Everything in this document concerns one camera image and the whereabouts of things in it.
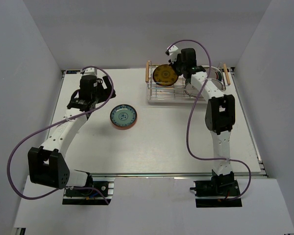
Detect black label sticker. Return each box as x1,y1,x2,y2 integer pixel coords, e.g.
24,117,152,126
66,70,83,74

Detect purple cable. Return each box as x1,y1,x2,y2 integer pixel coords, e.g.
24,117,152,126
7,65,115,205
168,40,251,201

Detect white plate green rim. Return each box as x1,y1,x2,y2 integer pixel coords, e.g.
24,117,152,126
210,71,226,91

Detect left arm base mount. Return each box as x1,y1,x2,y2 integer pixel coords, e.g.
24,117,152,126
62,174,115,206

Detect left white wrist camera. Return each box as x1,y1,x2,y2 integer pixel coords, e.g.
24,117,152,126
80,67,97,76

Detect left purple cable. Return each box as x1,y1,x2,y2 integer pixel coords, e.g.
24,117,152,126
7,65,115,205

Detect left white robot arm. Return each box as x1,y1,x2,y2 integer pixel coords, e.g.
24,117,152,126
27,73,116,195

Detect yellow patterned plate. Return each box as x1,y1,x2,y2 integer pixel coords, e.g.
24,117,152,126
152,65,178,86

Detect orange plate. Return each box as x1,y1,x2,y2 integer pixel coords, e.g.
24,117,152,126
110,115,137,130

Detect metal wire dish rack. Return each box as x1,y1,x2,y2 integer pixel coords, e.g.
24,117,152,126
145,60,234,103

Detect white plate red lettering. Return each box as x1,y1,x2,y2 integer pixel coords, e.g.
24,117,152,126
184,83,199,98

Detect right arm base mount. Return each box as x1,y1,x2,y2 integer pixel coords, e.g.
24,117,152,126
190,172,243,208

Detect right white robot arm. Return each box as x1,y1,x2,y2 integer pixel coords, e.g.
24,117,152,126
167,46,235,195

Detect blue patterned plate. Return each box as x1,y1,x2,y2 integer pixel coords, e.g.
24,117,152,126
110,104,138,129

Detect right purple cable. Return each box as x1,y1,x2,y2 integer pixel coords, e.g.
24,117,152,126
168,40,251,201

